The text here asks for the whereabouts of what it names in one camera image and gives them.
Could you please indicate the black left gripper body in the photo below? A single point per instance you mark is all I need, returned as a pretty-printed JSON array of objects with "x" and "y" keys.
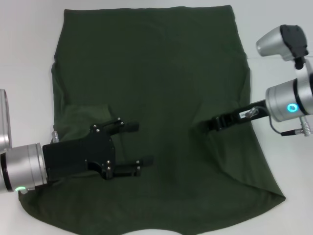
[{"x": 73, "y": 156}]

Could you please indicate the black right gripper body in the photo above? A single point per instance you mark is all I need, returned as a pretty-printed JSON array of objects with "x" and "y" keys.
[{"x": 259, "y": 105}]

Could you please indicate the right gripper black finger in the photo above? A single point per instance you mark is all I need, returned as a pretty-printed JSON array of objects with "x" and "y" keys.
[{"x": 222, "y": 122}]

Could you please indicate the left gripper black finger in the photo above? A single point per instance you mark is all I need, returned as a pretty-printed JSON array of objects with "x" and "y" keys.
[
  {"x": 132, "y": 126},
  {"x": 148, "y": 160}
]

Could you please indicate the dark green shirt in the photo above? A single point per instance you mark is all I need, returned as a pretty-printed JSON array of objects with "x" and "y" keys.
[{"x": 171, "y": 73}]

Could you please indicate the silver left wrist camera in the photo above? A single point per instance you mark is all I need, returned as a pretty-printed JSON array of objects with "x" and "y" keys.
[{"x": 5, "y": 122}]

